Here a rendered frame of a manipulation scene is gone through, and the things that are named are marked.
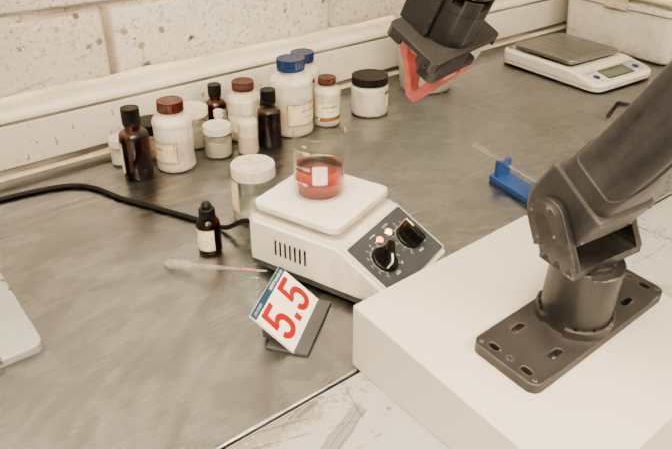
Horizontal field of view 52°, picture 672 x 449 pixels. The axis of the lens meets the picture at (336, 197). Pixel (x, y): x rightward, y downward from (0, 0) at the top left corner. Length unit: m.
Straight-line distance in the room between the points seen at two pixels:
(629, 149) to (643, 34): 1.16
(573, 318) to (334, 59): 0.86
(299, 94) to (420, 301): 0.57
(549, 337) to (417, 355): 0.12
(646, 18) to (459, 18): 1.06
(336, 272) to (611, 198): 0.33
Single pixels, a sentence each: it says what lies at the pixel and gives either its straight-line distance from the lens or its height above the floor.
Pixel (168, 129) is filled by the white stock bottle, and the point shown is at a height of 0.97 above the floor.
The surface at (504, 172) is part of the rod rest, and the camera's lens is 1.06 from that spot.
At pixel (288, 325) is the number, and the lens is 0.73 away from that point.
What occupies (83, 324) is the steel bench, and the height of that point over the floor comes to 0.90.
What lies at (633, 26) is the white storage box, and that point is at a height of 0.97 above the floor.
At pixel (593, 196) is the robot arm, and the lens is 0.57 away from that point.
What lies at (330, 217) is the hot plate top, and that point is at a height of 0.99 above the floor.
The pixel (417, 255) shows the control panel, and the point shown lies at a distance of 0.80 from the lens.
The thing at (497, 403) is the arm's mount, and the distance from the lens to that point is 0.60.
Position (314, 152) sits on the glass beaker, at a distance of 0.77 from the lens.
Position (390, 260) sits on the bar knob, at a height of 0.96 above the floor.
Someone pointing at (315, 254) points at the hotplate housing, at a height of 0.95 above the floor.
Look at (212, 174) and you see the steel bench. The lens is 1.07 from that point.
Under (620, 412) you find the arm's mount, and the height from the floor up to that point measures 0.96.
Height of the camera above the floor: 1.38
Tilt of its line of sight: 29 degrees down
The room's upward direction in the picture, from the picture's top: straight up
